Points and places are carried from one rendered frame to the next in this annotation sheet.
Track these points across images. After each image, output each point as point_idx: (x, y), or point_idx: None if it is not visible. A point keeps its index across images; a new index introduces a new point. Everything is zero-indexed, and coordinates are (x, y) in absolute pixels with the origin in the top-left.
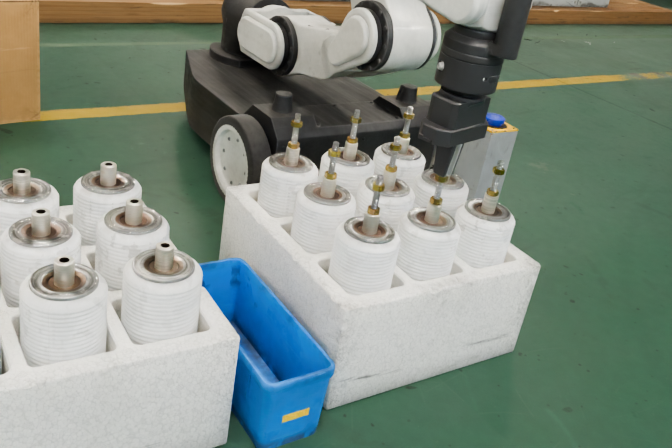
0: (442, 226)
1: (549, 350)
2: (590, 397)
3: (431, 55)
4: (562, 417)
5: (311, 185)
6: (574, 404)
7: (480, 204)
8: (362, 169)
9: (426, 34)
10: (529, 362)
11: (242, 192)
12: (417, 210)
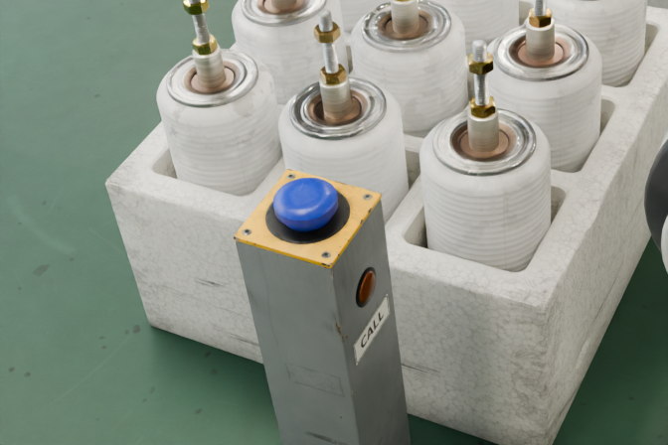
0: None
1: (86, 372)
2: (6, 314)
3: (648, 226)
4: (48, 252)
5: None
6: (31, 285)
7: (231, 83)
8: (489, 46)
9: (667, 130)
10: (116, 321)
11: (662, 18)
12: (316, 2)
